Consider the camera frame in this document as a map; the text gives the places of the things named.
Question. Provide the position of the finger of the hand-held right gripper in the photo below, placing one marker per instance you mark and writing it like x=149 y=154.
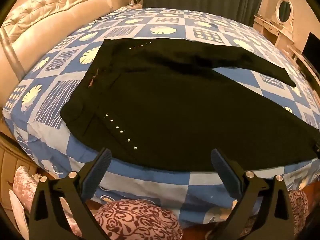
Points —
x=317 y=150

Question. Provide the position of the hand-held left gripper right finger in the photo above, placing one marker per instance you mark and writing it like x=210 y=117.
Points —
x=225 y=172

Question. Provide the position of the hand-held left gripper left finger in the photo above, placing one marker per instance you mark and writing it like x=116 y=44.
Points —
x=97 y=172

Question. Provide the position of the black pants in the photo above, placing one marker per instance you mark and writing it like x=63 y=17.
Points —
x=162 y=110

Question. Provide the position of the maroon floral patterned cushion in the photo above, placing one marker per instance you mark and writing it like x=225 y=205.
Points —
x=137 y=220

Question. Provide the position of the pink floral cushion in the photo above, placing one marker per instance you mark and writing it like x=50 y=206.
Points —
x=22 y=185

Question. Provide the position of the cream quilted bed side panel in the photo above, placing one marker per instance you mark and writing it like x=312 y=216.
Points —
x=10 y=160

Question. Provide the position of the black monitor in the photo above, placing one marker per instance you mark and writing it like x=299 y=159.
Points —
x=312 y=47

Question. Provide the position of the white vanity table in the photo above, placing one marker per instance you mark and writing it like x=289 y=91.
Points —
x=271 y=31

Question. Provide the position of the oval white-framed mirror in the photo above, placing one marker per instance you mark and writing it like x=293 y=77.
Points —
x=284 y=10

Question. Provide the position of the blue checkered bed sheet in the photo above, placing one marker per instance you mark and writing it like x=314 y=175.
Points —
x=155 y=30

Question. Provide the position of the cream tufted headboard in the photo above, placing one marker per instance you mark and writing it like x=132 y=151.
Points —
x=50 y=17

